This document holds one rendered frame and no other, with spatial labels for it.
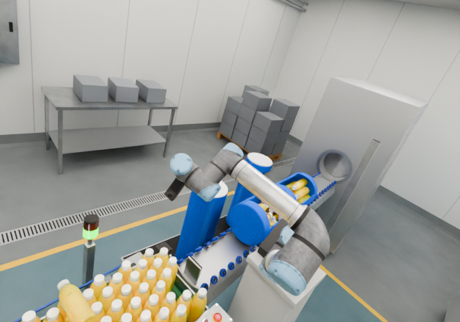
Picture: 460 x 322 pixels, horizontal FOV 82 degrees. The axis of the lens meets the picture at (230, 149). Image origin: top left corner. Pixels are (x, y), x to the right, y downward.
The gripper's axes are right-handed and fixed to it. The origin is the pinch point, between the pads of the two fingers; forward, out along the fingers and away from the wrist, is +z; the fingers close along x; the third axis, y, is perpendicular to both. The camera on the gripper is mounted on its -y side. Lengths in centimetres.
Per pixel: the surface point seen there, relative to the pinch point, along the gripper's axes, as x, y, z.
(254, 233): -44, 10, 53
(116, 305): -12, -53, -1
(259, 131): 34, 184, 331
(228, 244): -36, -5, 64
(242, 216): -31, 13, 54
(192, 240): -14, -22, 109
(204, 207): -5, 3, 85
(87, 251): 17, -52, 16
